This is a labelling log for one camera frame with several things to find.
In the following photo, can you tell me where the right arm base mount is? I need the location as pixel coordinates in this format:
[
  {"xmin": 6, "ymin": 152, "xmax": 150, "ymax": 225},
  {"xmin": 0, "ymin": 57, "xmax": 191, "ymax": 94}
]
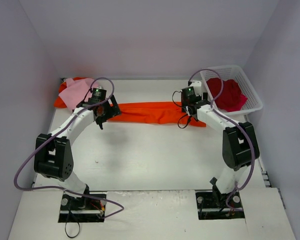
[{"xmin": 195, "ymin": 177, "xmax": 245, "ymax": 221}]

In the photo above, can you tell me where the pink folded t shirt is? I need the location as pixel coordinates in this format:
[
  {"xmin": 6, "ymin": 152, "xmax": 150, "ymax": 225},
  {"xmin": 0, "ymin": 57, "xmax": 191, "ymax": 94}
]
[{"xmin": 58, "ymin": 78, "xmax": 94, "ymax": 112}]

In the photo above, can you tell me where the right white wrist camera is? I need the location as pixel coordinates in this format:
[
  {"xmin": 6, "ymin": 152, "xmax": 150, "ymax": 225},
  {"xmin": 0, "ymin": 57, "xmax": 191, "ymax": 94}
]
[{"xmin": 188, "ymin": 80, "xmax": 203, "ymax": 96}]

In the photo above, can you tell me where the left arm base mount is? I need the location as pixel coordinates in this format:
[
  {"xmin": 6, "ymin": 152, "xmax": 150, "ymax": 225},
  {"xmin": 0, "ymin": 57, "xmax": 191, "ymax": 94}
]
[{"xmin": 58, "ymin": 194, "xmax": 107, "ymax": 223}]

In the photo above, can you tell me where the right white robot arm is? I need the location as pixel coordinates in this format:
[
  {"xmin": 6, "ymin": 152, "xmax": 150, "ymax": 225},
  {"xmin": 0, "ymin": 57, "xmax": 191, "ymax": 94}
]
[{"xmin": 181, "ymin": 84, "xmax": 260, "ymax": 206}]

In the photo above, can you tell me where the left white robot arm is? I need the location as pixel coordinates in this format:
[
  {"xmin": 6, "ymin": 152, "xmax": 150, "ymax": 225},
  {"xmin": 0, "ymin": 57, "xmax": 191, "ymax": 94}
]
[{"xmin": 34, "ymin": 87, "xmax": 121, "ymax": 210}]

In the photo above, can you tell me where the white plastic basket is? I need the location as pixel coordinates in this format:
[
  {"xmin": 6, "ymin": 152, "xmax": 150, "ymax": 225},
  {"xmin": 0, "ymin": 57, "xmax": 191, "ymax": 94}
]
[{"xmin": 208, "ymin": 64, "xmax": 263, "ymax": 116}]

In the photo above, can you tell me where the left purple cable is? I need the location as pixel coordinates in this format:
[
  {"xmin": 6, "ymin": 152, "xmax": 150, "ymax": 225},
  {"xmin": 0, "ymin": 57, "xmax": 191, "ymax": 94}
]
[{"xmin": 13, "ymin": 77, "xmax": 125, "ymax": 220}]

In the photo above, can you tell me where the red t shirt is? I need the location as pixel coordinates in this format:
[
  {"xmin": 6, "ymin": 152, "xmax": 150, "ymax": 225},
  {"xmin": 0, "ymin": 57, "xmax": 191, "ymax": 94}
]
[{"xmin": 206, "ymin": 77, "xmax": 248, "ymax": 112}]

